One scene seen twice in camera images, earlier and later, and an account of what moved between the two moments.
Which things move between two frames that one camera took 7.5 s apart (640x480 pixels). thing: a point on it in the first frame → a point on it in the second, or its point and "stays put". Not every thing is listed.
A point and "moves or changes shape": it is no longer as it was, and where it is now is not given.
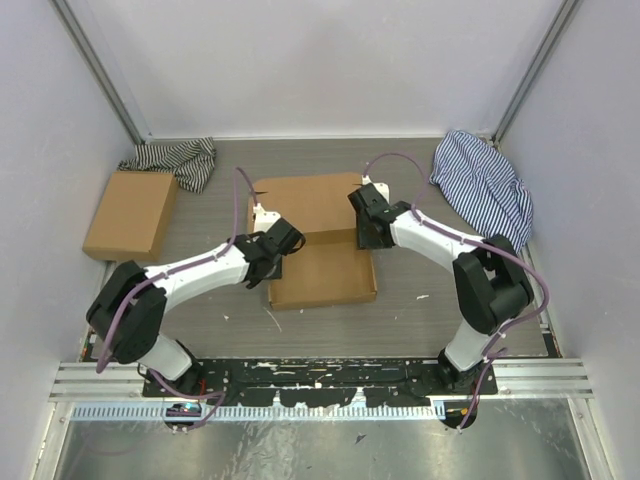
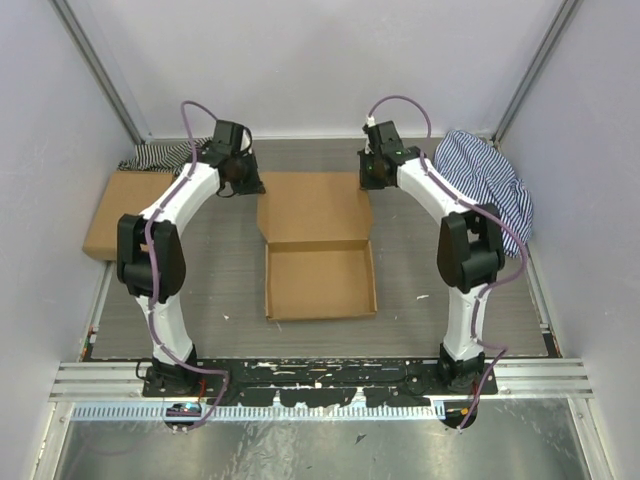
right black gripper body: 365,239 → 368,175
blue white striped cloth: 479,185 stays put
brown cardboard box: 328,266 moves or changes shape
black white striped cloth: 190,161 stays put
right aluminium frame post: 565,10 stays put
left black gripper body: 276,273 → 247,180
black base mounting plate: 324,382 stays put
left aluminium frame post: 98,67 stays put
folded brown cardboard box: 131,220 stays put
